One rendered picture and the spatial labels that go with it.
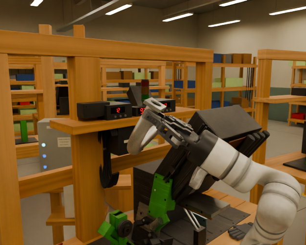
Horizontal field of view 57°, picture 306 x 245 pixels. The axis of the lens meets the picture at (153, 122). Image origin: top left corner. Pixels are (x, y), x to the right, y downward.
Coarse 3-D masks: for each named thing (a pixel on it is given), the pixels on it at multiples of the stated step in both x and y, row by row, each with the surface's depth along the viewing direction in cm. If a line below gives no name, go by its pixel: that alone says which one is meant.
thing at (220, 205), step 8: (200, 192) 154; (184, 200) 145; (192, 200) 145; (200, 200) 145; (208, 200) 145; (216, 200) 145; (192, 208) 139; (200, 208) 136; (208, 208) 136; (216, 208) 136; (224, 208) 138; (208, 216) 132
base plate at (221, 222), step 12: (216, 216) 175; (228, 216) 175; (240, 216) 175; (132, 228) 161; (168, 228) 161; (180, 228) 161; (192, 228) 161; (216, 228) 161; (228, 228) 161; (96, 240) 150; (108, 240) 150; (132, 240) 150; (180, 240) 150; (192, 240) 150
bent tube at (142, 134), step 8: (152, 104) 59; (160, 104) 62; (144, 120) 61; (136, 128) 62; (144, 128) 61; (152, 128) 83; (136, 136) 62; (144, 136) 63; (152, 136) 80; (128, 144) 65; (136, 144) 63; (144, 144) 74; (128, 152) 68; (136, 152) 67
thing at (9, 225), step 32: (0, 64) 113; (96, 64) 142; (0, 96) 114; (96, 96) 144; (0, 128) 116; (0, 160) 117; (96, 160) 149; (0, 192) 119; (96, 192) 152; (0, 224) 120; (96, 224) 154
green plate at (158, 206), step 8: (160, 176) 140; (160, 184) 140; (168, 184) 136; (152, 192) 143; (160, 192) 139; (168, 192) 135; (152, 200) 142; (160, 200) 138; (168, 200) 135; (152, 208) 141; (160, 208) 137; (168, 208) 138
